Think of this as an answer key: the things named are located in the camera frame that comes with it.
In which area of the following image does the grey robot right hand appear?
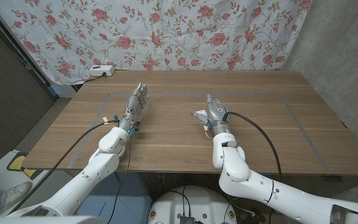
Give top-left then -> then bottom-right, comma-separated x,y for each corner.
190,93 -> 232,136

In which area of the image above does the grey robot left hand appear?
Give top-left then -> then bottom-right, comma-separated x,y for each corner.
118,82 -> 150,131

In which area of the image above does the white power strip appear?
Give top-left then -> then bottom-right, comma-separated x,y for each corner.
89,64 -> 116,77

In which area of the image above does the floral backdrop cloth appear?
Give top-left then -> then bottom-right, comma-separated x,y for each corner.
0,0 -> 313,85

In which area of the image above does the pale blue floor plate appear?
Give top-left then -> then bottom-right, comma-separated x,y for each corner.
78,172 -> 154,224

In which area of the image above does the white round robot torso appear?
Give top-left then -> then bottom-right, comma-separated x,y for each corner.
147,185 -> 238,224

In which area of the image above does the white sneaker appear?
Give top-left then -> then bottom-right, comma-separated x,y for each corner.
0,181 -> 34,215

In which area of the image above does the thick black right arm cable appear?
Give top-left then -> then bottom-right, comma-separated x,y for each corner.
224,111 -> 283,179

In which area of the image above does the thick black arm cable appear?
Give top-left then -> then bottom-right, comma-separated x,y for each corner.
224,111 -> 283,179
11,119 -> 121,212

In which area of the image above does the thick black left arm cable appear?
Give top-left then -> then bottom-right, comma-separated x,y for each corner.
11,119 -> 121,212

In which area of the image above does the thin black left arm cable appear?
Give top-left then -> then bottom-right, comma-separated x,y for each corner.
106,133 -> 133,224

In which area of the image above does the black door frame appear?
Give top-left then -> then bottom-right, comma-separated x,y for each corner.
0,0 -> 59,101

